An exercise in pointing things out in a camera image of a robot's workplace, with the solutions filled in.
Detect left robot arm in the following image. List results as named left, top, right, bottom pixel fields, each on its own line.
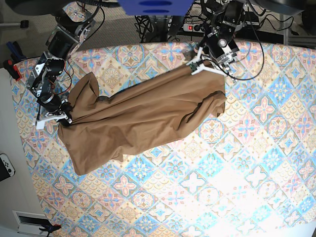
left=187, top=0, right=245, bottom=80

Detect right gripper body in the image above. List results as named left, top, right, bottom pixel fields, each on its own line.
left=35, top=97, right=73, bottom=130

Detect brown t-shirt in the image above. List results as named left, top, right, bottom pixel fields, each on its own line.
left=58, top=65, right=226, bottom=175

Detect white power strip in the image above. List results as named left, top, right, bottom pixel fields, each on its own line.
left=182, top=23, right=205, bottom=33

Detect game console controller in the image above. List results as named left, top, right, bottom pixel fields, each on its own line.
left=0, top=153, right=15, bottom=181

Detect white wall vent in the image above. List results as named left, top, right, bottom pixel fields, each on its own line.
left=12, top=210, right=49, bottom=237

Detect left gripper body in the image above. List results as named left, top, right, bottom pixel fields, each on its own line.
left=186, top=45, right=238, bottom=76

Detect tangled black cables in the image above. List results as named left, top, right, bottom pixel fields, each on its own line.
left=134, top=14, right=183, bottom=44

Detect black orange clamp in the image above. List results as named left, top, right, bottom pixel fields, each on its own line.
left=39, top=220, right=62, bottom=236

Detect blue plastic box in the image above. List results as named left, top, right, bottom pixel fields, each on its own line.
left=118, top=0, right=194, bottom=16

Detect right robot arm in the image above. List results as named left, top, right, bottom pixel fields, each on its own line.
left=26, top=6, right=101, bottom=130

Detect red black clamp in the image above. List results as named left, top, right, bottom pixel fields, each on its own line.
left=3, top=60, right=22, bottom=81

